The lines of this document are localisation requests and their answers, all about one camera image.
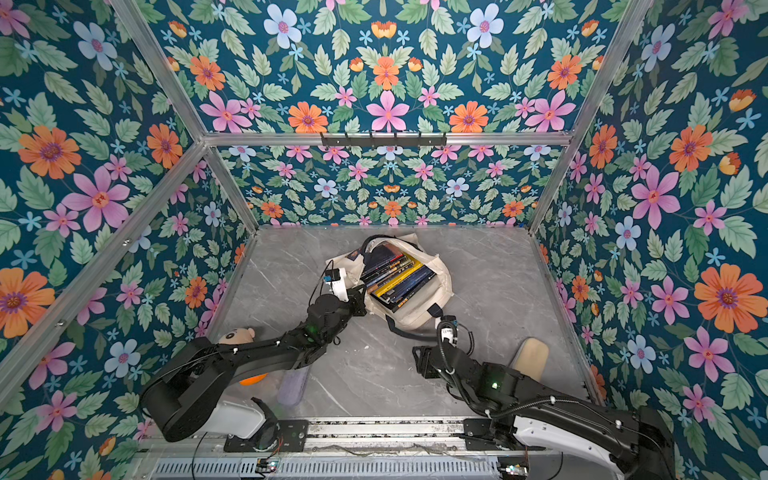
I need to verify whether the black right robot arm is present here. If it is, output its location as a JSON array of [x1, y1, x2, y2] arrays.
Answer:
[[412, 341, 675, 479]]

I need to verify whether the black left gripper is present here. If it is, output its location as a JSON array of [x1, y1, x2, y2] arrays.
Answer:
[[319, 284, 368, 347]]

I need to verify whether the purple pouch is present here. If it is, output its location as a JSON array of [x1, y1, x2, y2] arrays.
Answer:
[[277, 366, 311, 408]]

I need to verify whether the dark striped book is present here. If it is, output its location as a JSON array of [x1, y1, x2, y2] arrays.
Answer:
[[361, 242, 403, 283]]

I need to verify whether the beige pouch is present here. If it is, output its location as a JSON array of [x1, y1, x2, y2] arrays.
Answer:
[[511, 337, 550, 382]]

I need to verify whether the yellow spine book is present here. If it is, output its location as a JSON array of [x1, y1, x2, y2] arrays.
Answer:
[[372, 261, 424, 297]]

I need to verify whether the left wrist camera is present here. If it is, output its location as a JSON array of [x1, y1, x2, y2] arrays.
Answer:
[[323, 268, 349, 302]]

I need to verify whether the plush doll toy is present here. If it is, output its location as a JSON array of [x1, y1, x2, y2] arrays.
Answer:
[[218, 327, 267, 386]]

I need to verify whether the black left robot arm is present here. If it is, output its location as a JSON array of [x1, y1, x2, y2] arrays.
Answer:
[[139, 285, 367, 442]]

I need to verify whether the navy book yellow label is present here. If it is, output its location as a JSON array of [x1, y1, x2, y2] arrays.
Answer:
[[381, 266, 436, 309]]

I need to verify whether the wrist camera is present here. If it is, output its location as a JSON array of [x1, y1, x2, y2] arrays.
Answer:
[[436, 319, 458, 346], [323, 268, 349, 302]]

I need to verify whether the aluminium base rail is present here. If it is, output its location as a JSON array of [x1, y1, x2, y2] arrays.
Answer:
[[128, 416, 615, 479]]

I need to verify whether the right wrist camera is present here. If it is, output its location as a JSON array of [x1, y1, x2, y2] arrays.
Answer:
[[436, 319, 458, 346]]

